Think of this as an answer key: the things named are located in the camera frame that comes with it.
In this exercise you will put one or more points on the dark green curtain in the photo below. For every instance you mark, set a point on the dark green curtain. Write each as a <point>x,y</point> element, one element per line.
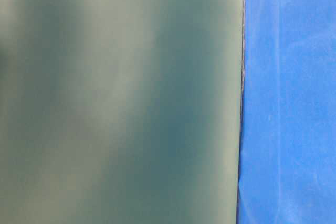
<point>120,111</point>

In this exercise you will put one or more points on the blue table cloth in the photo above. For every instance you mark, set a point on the blue table cloth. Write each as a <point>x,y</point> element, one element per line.
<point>287,150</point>

